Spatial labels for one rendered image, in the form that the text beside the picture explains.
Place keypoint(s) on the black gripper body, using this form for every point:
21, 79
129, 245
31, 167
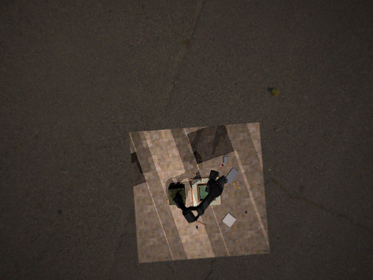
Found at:
213, 174

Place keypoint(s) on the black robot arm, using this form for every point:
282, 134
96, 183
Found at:
215, 190

